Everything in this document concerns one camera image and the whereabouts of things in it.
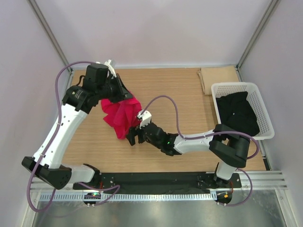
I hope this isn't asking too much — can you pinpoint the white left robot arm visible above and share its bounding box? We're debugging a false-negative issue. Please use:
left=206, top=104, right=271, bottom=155
left=22, top=60, right=133, bottom=190

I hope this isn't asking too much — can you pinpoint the aluminium corner post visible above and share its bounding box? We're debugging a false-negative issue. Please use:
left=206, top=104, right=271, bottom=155
left=236, top=0, right=281, bottom=71
left=27, top=0, right=69, bottom=66

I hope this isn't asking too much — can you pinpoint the pink red t shirt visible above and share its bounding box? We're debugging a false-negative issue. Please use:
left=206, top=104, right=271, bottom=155
left=100, top=96, right=142, bottom=140

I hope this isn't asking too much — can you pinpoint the folded beige t shirt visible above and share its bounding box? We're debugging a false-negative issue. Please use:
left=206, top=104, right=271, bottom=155
left=197, top=66, right=239, bottom=96

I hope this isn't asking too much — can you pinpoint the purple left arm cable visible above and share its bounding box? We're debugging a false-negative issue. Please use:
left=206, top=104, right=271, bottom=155
left=26, top=61, right=121, bottom=212

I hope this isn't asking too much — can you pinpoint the left aluminium corner post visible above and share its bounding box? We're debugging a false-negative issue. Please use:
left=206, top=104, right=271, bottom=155
left=27, top=0, right=69, bottom=66

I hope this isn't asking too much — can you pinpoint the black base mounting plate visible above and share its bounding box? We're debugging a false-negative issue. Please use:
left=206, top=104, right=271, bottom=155
left=85, top=172, right=242, bottom=190

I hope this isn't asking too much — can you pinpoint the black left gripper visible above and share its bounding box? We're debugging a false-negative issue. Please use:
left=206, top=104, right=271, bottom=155
left=97, top=73, right=134, bottom=104

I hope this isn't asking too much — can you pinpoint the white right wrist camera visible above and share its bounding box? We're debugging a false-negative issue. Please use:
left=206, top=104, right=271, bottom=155
left=137, top=110, right=152, bottom=129

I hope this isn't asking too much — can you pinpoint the white slotted cable duct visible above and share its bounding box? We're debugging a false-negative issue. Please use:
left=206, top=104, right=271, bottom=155
left=53, top=192, right=217, bottom=202

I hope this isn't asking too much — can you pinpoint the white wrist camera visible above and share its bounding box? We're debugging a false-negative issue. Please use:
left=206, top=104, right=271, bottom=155
left=96, top=59, right=117, bottom=79
left=137, top=110, right=152, bottom=129

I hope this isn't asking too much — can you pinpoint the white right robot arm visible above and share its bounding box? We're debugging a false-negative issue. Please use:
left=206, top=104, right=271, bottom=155
left=126, top=123, right=252, bottom=187

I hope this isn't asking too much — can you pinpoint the right aluminium corner post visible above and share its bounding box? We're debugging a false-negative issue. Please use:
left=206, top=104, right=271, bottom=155
left=236, top=0, right=281, bottom=71

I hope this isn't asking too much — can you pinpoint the aluminium frame rail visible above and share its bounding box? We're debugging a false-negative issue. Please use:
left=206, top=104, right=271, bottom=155
left=30, top=170, right=287, bottom=192

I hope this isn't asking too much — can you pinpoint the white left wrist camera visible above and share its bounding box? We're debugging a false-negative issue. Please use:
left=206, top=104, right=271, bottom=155
left=96, top=59, right=117, bottom=79

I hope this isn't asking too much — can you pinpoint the white perforated plastic basket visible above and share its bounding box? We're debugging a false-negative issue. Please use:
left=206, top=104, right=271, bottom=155
left=211, top=82, right=275, bottom=140

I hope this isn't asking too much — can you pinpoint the black t shirt in basket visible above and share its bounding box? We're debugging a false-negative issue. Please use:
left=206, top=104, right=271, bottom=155
left=216, top=91, right=260, bottom=136

